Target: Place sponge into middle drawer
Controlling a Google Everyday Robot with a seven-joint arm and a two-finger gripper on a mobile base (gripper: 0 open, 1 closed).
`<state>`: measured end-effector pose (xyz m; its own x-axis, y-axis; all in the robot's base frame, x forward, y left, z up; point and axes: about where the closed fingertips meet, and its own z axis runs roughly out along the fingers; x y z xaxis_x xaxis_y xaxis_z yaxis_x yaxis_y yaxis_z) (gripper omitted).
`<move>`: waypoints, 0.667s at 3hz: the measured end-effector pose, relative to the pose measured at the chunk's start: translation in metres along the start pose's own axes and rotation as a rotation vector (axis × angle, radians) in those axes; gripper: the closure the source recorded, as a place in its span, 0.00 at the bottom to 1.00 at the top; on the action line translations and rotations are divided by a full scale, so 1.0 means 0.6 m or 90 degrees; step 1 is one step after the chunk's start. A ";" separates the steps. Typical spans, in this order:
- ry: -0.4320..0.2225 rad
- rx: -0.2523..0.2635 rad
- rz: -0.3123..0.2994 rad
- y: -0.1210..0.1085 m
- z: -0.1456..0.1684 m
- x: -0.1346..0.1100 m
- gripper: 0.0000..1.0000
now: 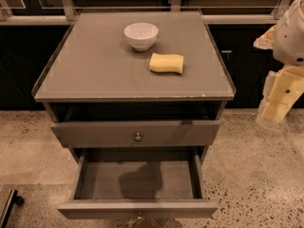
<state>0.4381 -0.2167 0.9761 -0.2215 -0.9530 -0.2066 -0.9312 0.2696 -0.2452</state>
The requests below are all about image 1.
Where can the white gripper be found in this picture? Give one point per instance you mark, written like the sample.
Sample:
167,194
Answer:
291,38

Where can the yellow sponge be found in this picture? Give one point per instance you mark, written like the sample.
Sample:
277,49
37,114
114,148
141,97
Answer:
166,63

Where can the grey top drawer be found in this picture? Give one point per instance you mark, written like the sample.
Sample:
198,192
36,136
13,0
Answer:
121,134

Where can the brass top drawer knob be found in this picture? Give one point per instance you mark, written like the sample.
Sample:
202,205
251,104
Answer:
138,137

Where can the brass drawer knob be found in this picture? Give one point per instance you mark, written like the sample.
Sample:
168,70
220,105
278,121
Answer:
138,137
140,216

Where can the grey drawer cabinet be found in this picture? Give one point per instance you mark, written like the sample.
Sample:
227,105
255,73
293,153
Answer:
98,77

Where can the grey open middle drawer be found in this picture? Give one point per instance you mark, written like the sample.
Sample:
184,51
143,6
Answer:
127,183

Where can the brass middle drawer knob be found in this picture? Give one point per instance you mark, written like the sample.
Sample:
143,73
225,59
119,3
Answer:
140,216

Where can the white ceramic bowl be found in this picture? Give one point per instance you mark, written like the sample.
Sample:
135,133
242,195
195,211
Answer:
141,36

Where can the black wheeled cart base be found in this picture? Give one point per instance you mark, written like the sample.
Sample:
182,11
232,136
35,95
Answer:
13,199

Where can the metal window railing frame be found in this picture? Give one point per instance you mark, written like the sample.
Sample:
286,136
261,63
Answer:
60,12

